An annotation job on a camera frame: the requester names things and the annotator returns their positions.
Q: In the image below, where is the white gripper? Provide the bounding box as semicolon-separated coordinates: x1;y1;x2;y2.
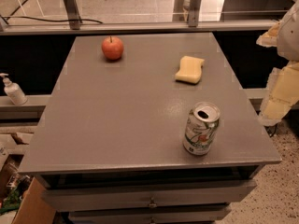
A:
256;0;299;126

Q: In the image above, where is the white green 7up can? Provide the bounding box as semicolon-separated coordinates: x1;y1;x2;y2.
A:
183;102;221;156

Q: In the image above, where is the yellow sponge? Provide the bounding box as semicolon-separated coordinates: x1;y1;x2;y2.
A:
175;56;205;84

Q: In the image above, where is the upper grey drawer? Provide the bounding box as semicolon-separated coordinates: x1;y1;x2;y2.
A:
42;179;257;212

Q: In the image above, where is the grey drawer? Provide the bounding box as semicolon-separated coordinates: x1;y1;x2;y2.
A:
69;204;231;224
42;179;257;212

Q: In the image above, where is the grey drawer cabinet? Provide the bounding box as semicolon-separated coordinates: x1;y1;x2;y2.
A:
18;32;283;224

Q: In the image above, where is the red apple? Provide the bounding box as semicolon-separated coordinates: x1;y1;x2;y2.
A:
101;36;124;61

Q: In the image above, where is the lower grey drawer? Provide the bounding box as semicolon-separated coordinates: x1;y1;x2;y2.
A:
69;204;231;224

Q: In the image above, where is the white pump bottle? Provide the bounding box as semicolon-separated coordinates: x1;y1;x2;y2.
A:
0;73;27;105

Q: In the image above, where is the cardboard box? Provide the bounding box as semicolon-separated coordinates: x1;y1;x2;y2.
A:
12;178;56;224

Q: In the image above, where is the clutter of packages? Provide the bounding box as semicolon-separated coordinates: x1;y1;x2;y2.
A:
0;132;33;224

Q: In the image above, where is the black cable right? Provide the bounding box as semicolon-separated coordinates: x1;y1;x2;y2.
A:
268;123;278;138

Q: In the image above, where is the right metal railing post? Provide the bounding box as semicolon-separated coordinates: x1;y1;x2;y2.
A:
188;0;202;27

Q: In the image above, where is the metal railing post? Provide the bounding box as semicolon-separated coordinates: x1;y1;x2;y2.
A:
188;0;202;27
63;0;82;30

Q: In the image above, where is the left metal railing post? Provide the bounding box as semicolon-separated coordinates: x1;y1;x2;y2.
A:
63;0;82;30

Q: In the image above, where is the black cable on floor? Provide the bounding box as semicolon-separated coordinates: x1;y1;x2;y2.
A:
0;14;104;25

